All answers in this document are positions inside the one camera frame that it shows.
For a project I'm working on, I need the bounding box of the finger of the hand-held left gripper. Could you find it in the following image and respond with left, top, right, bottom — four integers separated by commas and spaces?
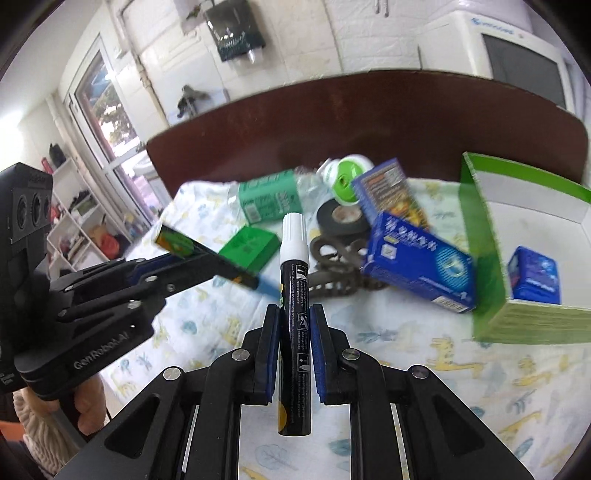
48, 256, 181, 301
55, 279, 185, 334

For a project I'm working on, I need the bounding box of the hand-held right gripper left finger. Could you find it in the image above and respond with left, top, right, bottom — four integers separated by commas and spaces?
55, 305, 283, 480

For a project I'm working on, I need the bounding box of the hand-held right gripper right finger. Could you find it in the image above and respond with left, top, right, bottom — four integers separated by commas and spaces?
310, 304, 532, 480

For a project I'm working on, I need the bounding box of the black marker with white cap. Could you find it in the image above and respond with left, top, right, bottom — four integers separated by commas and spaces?
278, 212, 315, 437

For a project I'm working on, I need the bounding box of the slim black and green box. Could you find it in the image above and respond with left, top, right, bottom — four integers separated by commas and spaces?
154, 224, 280, 299

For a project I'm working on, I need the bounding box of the brown toy snake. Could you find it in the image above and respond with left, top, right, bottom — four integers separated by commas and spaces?
307, 235, 391, 304

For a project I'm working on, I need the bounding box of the small green box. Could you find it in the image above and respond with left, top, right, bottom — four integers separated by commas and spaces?
218, 226, 282, 273

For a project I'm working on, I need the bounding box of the blue medicine box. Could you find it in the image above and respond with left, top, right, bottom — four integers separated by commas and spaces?
361, 211, 479, 315

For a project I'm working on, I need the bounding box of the colourful picture box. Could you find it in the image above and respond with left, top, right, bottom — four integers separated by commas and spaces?
352, 158, 433, 232

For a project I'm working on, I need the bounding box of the green and white cardboard box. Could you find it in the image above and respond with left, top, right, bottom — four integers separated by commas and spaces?
459, 151, 591, 346

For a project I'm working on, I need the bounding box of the person's left forearm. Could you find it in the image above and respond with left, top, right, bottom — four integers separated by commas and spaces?
11, 388, 88, 477

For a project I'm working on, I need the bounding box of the person's left hand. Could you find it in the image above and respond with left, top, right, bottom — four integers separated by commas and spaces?
74, 378, 110, 435

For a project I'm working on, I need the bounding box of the white storage shelf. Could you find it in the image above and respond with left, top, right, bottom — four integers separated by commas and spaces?
39, 157, 136, 274

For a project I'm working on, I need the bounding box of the printed animal cloth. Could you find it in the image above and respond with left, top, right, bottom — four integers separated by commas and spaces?
99, 178, 583, 480

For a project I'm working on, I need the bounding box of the black tape roll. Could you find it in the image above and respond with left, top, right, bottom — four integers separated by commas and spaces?
316, 199, 373, 239

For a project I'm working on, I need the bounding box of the plastic bottle with green label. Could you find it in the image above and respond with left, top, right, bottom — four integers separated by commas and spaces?
228, 168, 324, 227

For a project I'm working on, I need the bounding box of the glass door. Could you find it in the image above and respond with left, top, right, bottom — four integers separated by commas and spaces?
68, 37, 172, 219

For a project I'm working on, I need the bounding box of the white and green round container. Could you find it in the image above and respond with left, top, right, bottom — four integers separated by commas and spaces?
316, 154, 375, 206

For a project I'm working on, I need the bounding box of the small dark blue box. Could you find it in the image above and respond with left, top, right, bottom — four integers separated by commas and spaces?
507, 246, 562, 305

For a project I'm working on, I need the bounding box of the white appliance with dark window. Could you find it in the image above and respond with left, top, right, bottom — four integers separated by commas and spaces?
418, 8, 579, 114

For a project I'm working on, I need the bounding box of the dark wall fixture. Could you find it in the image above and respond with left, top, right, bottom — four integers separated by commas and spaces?
174, 85, 209, 117

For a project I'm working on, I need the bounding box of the white wall pipe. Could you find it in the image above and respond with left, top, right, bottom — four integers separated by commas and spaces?
117, 8, 172, 129

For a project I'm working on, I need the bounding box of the dark wall dispenser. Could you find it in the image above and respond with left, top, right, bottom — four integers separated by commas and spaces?
203, 0, 267, 64

